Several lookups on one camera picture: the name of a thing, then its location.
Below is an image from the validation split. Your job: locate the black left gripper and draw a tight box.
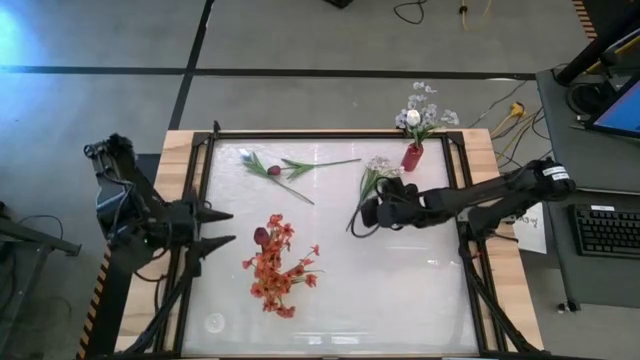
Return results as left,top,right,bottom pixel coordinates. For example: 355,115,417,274
166,199,238,261

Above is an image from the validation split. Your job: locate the white flower bunch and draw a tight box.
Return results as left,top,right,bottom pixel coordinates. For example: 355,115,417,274
345,155,405,233
394,81,460,146

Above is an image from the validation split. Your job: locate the red glass vase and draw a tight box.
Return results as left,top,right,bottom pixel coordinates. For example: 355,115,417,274
399,142,425,173

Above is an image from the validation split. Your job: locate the orange flower bunch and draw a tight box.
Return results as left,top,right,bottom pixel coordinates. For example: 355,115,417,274
248,243,325,320
242,213,297,301

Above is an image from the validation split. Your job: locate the pale blue tulip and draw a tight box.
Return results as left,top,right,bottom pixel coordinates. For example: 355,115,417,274
238,148,316,206

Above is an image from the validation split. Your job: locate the wooden table board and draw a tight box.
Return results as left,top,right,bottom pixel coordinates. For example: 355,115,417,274
114,128,545,357

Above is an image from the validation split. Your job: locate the black hazard-striped floor mat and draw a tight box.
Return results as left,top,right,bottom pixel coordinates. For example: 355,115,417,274
571,0,600,42
77,149,151,359

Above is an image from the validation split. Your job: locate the white paper sheet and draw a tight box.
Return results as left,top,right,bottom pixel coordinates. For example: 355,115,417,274
512,202,549,255

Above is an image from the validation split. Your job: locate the grey metal stand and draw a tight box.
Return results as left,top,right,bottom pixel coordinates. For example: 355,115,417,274
0,199,84,351

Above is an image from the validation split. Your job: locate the grey desk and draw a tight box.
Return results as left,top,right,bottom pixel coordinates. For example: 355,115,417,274
537,68,640,311

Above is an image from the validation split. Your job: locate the black keyboard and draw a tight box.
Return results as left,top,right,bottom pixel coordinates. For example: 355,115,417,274
572,203,640,260

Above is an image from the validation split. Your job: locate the laptop with blue screen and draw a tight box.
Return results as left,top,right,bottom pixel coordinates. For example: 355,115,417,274
582,74,640,140

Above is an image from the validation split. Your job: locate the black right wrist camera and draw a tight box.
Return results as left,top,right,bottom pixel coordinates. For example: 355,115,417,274
359,196,381,230

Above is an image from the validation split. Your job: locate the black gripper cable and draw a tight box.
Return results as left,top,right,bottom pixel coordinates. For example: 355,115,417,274
348,199,382,240

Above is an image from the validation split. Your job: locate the black table frame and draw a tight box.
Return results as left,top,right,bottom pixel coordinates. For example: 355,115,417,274
149,128,539,359

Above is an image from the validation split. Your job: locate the yellow extension cable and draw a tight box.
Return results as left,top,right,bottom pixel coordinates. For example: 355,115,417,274
490,101,527,140

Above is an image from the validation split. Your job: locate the black floor cable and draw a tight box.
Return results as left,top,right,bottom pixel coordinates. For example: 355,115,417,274
392,0,426,26

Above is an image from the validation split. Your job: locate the yellow hanging cable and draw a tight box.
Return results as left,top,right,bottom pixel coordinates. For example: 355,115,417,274
458,0,494,32

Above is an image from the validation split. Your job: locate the black coiled cable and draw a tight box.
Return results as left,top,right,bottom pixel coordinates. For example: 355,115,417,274
567,79,609,119

